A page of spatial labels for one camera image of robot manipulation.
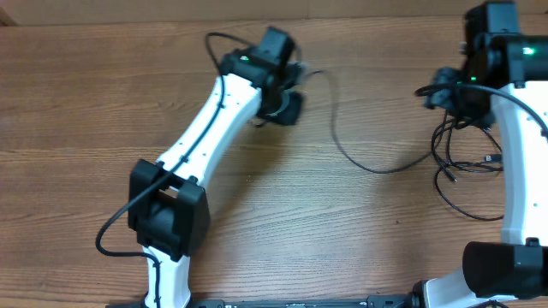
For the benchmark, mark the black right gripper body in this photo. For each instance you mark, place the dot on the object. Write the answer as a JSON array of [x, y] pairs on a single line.
[[449, 98]]

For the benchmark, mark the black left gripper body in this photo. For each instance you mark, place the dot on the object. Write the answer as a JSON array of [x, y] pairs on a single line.
[[290, 111]]

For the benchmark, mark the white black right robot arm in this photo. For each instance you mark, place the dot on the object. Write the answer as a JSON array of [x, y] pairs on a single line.
[[503, 81]]

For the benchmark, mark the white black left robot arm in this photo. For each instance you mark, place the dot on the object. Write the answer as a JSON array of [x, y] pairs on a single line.
[[167, 204]]

